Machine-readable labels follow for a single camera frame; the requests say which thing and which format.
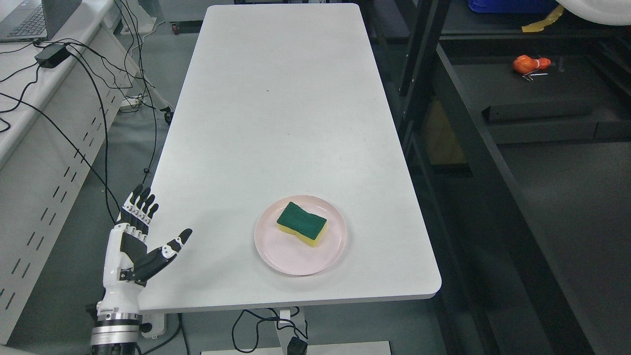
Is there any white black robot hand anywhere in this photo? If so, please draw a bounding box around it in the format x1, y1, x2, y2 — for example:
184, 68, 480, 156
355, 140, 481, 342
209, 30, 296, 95
97, 184, 192, 320

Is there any green yellow sponge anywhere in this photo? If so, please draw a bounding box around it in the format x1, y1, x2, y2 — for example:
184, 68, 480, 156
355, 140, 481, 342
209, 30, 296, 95
276, 201, 328, 248

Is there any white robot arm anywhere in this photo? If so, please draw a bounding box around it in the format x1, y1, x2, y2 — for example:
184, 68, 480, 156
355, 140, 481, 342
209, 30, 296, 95
85, 303, 153, 355

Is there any black metal shelf rack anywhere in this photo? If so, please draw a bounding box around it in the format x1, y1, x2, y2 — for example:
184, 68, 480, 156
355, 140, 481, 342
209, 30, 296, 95
360, 0, 630, 355

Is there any white power strip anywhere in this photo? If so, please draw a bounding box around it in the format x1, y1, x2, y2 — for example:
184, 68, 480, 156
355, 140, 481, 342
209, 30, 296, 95
140, 313, 167, 339

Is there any pink round plate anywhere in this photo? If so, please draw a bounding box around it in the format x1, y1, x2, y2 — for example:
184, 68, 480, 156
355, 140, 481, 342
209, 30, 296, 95
254, 195, 348, 276

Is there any white perforated side desk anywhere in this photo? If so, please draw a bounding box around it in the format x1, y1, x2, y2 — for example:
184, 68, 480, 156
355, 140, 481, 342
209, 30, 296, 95
0, 0, 126, 345

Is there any black plug under table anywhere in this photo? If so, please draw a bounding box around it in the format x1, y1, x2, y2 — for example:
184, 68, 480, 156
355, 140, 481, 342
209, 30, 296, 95
286, 336, 308, 355

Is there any white table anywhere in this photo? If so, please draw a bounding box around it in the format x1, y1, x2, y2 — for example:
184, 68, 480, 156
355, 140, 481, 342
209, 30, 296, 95
139, 3, 442, 313

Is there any black power adapter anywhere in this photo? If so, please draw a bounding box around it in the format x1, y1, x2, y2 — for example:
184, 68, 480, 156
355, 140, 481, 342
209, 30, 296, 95
34, 43, 70, 68

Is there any grey laptop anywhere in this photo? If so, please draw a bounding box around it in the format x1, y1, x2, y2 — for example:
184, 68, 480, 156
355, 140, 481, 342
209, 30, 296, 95
0, 0, 82, 43

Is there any blue plastic bin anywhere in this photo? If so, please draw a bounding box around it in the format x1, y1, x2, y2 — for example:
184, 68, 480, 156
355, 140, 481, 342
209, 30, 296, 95
467, 0, 559, 14

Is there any orange toy object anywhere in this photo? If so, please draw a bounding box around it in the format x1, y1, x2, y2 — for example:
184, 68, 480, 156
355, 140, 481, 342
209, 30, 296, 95
512, 55, 552, 75

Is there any yellow tape piece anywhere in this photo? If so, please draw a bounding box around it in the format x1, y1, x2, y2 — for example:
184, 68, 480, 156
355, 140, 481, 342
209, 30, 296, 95
521, 4, 565, 33

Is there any black cable on desk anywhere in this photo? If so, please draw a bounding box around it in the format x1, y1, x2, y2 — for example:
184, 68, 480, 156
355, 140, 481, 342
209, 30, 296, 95
0, 0, 173, 225

